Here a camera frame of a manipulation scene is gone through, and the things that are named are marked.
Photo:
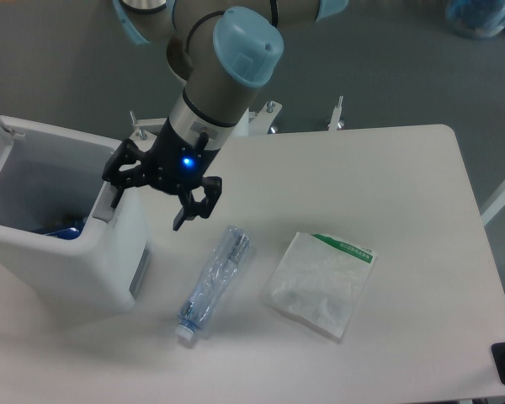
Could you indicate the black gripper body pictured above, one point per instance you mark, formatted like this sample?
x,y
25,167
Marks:
x,y
185,147

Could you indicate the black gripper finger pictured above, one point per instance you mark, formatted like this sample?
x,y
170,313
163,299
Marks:
x,y
128,167
191,208

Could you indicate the grey trash can push button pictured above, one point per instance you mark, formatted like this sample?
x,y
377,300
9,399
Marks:
x,y
106,203

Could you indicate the white plastic trash can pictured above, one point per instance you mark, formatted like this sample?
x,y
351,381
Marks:
x,y
47,171

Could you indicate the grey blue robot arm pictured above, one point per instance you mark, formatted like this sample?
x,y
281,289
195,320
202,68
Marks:
x,y
225,52

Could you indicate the blue trash inside can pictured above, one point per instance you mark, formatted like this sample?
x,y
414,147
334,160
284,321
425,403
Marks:
x,y
68,227

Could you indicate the crushed clear plastic bottle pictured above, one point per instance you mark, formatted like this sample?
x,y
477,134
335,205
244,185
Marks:
x,y
222,266

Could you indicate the white green plastic pouch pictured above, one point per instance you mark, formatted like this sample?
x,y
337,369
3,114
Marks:
x,y
319,280

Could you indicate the blue plastic bag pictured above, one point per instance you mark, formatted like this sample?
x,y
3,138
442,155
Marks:
x,y
476,19

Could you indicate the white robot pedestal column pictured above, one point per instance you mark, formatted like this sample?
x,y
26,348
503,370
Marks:
x,y
242,127

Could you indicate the white pedestal base frame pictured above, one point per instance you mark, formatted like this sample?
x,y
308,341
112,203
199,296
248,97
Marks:
x,y
260,123

